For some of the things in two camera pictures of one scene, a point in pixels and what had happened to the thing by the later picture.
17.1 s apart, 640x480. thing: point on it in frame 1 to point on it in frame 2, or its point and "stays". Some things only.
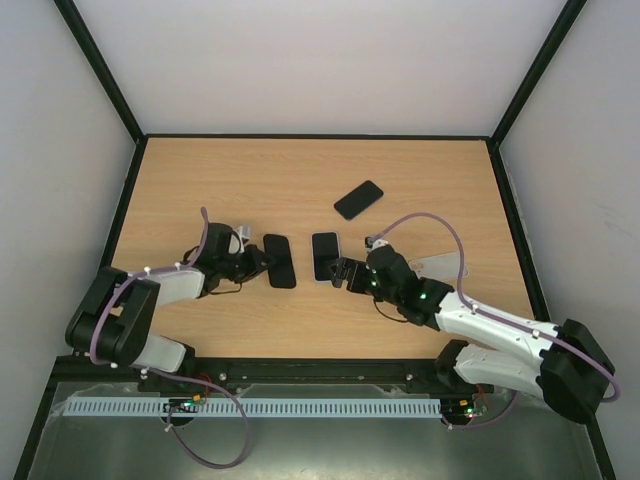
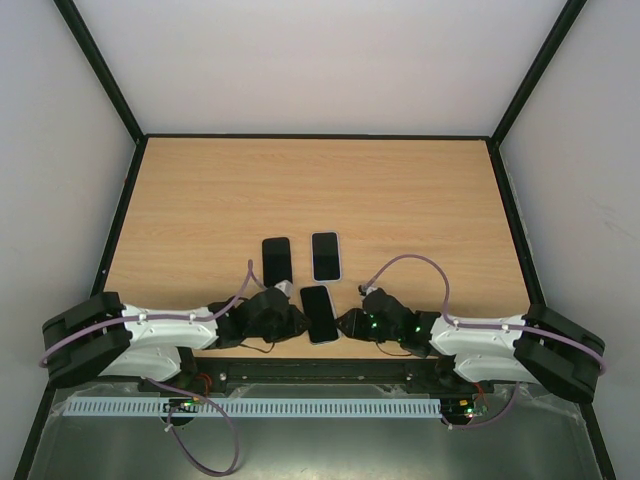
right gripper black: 347,273 to 353,325
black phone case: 279,261 stays
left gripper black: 255,266 to 292,324
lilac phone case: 325,250 stays
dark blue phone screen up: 358,199 to 317,306
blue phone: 279,261 stays
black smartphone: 325,247 stays
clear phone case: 440,267 to 324,326
